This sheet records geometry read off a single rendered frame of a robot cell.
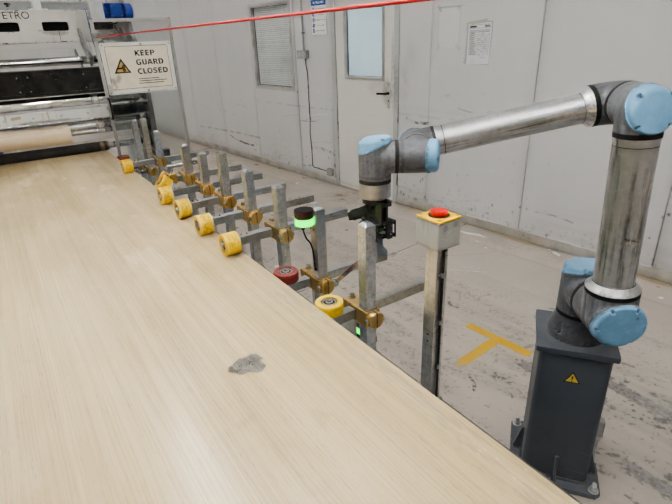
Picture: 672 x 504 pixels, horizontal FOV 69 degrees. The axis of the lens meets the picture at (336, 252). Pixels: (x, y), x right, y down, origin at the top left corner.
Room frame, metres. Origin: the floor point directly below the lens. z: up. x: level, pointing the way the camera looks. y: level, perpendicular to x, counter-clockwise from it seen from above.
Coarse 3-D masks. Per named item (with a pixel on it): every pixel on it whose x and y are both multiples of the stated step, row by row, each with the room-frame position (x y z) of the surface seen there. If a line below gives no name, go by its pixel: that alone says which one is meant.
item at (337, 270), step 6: (378, 258) 1.60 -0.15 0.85; (384, 258) 1.61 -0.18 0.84; (342, 264) 1.53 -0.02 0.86; (348, 264) 1.53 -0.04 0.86; (330, 270) 1.49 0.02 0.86; (336, 270) 1.49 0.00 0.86; (342, 270) 1.51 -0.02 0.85; (354, 270) 1.54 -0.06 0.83; (306, 276) 1.45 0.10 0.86; (336, 276) 1.49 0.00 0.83; (300, 282) 1.42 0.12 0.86; (306, 282) 1.43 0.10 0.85; (294, 288) 1.40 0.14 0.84; (300, 288) 1.41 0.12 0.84
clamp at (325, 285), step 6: (306, 270) 1.47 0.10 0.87; (312, 270) 1.47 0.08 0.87; (312, 276) 1.43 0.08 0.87; (330, 276) 1.42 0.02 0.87; (312, 282) 1.43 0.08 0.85; (318, 282) 1.40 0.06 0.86; (324, 282) 1.39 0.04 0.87; (330, 282) 1.40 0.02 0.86; (312, 288) 1.43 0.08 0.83; (318, 288) 1.39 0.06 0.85; (324, 288) 1.38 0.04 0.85; (330, 288) 1.40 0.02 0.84
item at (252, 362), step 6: (252, 354) 0.95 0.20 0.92; (240, 360) 0.92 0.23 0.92; (246, 360) 0.92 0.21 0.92; (252, 360) 0.92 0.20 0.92; (258, 360) 0.92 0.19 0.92; (228, 366) 0.91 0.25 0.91; (234, 366) 0.91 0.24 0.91; (240, 366) 0.91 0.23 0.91; (246, 366) 0.91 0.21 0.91; (252, 366) 0.91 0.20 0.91; (258, 366) 0.91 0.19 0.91; (264, 366) 0.91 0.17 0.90; (234, 372) 0.90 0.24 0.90; (240, 372) 0.89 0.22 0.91
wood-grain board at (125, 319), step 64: (0, 192) 2.50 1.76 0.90; (64, 192) 2.45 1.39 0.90; (128, 192) 2.40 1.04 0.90; (0, 256) 1.63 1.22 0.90; (64, 256) 1.61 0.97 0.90; (128, 256) 1.58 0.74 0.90; (192, 256) 1.56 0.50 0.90; (0, 320) 1.17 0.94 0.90; (64, 320) 1.16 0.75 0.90; (128, 320) 1.15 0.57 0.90; (192, 320) 1.13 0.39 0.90; (256, 320) 1.12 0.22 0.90; (320, 320) 1.11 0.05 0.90; (0, 384) 0.89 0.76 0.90; (64, 384) 0.88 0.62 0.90; (128, 384) 0.87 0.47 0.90; (192, 384) 0.86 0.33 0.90; (256, 384) 0.85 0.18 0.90; (320, 384) 0.85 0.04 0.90; (384, 384) 0.84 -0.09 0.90; (0, 448) 0.70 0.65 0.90; (64, 448) 0.69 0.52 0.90; (128, 448) 0.69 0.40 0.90; (192, 448) 0.68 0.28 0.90; (256, 448) 0.67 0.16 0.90; (320, 448) 0.67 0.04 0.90; (384, 448) 0.66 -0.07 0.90; (448, 448) 0.66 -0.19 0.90
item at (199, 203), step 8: (272, 184) 2.23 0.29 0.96; (280, 184) 2.23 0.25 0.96; (232, 192) 2.13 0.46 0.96; (240, 192) 2.12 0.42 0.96; (256, 192) 2.16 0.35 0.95; (264, 192) 2.18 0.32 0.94; (192, 200) 2.01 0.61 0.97; (200, 200) 2.02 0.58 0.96; (208, 200) 2.03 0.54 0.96; (216, 200) 2.05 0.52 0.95; (192, 208) 1.99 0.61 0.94
